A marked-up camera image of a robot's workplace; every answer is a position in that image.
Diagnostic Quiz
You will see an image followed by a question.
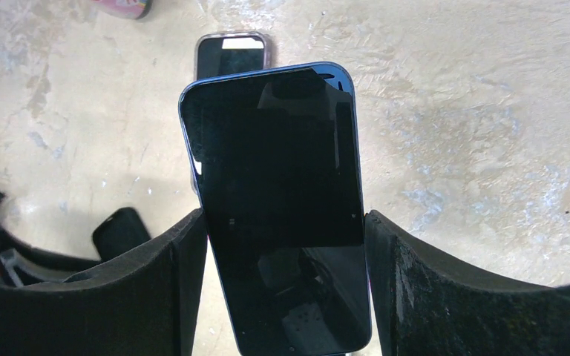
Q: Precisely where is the black smartphone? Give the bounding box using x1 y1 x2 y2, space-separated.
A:
178 62 372 355

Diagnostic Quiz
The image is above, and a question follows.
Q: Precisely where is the black phone case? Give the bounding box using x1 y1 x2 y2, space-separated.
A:
92 207 151 262

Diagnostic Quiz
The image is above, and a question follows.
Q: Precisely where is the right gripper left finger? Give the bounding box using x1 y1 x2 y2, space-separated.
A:
0 209 207 355

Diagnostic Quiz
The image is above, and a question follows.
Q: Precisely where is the purple edged smartphone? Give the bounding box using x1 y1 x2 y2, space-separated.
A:
190 30 274 195

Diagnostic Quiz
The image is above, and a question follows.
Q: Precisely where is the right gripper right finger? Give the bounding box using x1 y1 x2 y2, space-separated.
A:
364 211 570 355

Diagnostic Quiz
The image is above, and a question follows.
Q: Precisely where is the pink capped small bottle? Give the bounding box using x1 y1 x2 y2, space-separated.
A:
92 0 153 20

